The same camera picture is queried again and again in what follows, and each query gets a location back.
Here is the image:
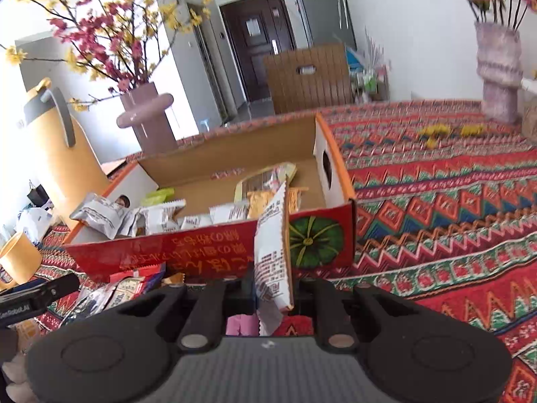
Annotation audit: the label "pink snack packet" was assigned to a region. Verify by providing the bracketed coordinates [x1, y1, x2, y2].
[226, 315, 258, 337]

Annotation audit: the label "yellow thermos jug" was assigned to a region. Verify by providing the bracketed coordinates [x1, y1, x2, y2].
[23, 78, 110, 229]

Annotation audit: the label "wooden chair back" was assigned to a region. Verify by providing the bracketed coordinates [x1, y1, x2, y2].
[263, 43, 353, 115]

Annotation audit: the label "pink ring vase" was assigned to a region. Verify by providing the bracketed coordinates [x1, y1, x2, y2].
[116, 82, 179, 156]

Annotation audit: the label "red cartoon snack packet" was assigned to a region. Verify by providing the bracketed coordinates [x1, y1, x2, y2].
[110, 262, 166, 303]

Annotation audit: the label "red cardboard box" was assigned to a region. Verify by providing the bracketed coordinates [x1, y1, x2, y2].
[63, 111, 357, 284]

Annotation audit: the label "white and orange snack packet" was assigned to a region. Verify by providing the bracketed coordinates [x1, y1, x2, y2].
[253, 180, 294, 337]

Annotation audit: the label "person's left hand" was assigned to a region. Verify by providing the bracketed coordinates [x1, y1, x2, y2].
[0, 353, 36, 403]

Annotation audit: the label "yellow and red blossom branches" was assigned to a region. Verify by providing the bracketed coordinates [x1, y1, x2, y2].
[0, 0, 214, 112]

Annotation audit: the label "black paper bag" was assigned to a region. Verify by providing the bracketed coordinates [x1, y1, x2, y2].
[27, 180, 51, 204]

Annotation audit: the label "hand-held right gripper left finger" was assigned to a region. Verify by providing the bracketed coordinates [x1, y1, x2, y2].
[103, 279, 256, 353]

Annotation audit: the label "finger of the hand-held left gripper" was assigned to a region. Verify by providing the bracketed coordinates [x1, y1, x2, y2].
[44, 274, 80, 305]

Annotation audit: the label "white folded umbrella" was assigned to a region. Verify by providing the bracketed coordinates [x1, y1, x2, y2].
[331, 0, 351, 30]

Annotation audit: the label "red-edged silver snack packet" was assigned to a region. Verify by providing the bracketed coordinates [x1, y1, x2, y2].
[63, 281, 127, 324]

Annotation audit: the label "dark entrance door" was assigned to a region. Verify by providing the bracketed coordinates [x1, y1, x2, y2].
[219, 0, 296, 103]

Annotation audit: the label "light green snack packet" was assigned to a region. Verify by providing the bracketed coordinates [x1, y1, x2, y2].
[140, 188, 175, 206]

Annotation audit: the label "clear storage jar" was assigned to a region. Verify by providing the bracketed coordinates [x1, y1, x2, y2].
[520, 76, 537, 139]

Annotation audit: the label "textured pink vase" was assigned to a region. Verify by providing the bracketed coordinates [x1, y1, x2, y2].
[474, 21, 523, 124]

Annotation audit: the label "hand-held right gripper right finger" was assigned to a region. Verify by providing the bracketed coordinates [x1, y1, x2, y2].
[294, 277, 426, 353]

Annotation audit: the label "grey refrigerator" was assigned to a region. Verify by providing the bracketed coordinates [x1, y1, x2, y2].
[292, 0, 357, 49]

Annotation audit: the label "white and blue plastic bag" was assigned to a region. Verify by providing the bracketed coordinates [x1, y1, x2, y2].
[17, 206, 55, 244]

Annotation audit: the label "small utility cart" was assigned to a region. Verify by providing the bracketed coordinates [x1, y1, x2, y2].
[348, 48, 391, 102]

